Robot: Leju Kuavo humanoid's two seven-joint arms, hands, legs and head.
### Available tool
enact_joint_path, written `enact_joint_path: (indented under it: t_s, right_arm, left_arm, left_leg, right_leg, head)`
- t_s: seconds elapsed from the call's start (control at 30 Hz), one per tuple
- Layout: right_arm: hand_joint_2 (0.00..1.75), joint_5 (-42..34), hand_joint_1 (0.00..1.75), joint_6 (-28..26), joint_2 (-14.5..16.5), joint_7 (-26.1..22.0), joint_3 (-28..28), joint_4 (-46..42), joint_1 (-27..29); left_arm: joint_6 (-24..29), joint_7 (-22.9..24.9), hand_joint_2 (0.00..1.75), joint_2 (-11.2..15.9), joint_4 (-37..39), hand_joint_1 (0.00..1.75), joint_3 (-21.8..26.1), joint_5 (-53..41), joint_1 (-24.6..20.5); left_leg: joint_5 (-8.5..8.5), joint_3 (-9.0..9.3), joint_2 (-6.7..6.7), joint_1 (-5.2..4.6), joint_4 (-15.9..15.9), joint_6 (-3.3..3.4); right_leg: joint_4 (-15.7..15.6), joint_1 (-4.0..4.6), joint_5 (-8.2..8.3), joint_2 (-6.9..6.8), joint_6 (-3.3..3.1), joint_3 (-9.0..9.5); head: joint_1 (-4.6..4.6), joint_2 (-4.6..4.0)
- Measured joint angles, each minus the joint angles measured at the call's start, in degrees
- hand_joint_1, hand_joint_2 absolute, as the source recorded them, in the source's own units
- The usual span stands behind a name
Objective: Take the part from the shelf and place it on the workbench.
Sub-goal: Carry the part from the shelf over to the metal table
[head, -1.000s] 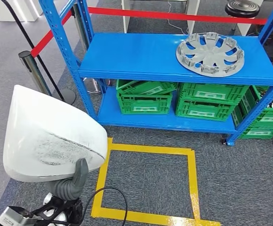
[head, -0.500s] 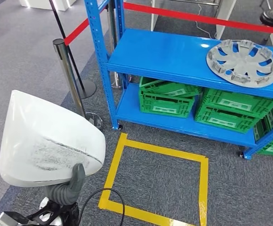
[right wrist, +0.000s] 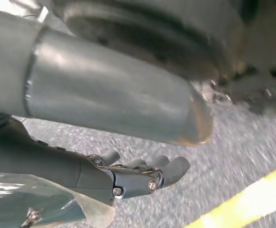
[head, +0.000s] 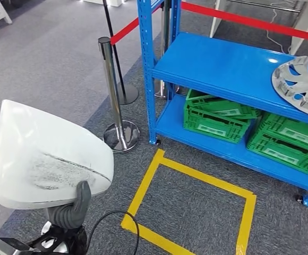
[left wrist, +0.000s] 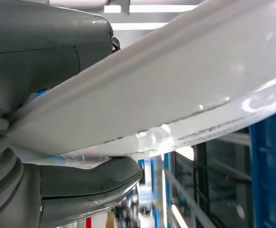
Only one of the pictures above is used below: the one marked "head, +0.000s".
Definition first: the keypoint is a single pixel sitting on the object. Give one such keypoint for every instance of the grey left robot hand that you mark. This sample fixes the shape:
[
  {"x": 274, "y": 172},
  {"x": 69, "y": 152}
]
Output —
[{"x": 83, "y": 199}]

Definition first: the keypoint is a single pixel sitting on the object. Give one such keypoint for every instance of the white car mirror cover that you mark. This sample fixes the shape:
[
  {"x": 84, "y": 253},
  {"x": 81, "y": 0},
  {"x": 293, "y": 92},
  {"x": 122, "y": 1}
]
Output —
[{"x": 44, "y": 151}]

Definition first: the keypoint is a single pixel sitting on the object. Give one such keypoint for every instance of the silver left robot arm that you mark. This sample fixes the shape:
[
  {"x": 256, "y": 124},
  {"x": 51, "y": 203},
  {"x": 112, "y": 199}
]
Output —
[{"x": 63, "y": 216}]

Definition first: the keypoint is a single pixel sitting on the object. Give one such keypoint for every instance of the blue metal shelf rack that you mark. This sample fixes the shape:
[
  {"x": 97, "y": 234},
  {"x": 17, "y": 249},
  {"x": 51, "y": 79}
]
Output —
[{"x": 217, "y": 63}]

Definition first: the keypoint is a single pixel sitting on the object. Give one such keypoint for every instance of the red barrier belt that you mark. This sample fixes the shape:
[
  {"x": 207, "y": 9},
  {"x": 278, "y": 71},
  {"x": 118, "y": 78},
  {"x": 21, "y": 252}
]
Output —
[
  {"x": 124, "y": 31},
  {"x": 249, "y": 21}
]

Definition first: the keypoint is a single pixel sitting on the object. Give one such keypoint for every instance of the white display plinth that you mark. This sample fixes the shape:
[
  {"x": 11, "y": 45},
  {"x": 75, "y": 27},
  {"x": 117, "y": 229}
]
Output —
[{"x": 111, "y": 2}]

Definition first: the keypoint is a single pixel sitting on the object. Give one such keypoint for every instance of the white desk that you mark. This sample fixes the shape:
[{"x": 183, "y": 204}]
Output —
[{"x": 302, "y": 28}]

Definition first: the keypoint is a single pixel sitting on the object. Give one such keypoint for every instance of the chrome stanchion post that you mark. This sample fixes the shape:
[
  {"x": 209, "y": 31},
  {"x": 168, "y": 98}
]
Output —
[
  {"x": 165, "y": 42},
  {"x": 112, "y": 91}
]

